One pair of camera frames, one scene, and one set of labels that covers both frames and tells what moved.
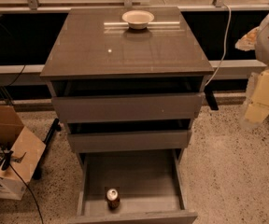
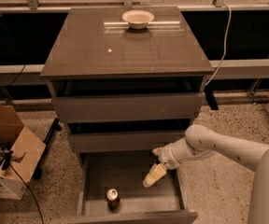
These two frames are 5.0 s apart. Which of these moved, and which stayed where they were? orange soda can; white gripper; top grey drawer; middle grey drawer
Moved: white gripper
Stayed: middle grey drawer; orange soda can; top grey drawer
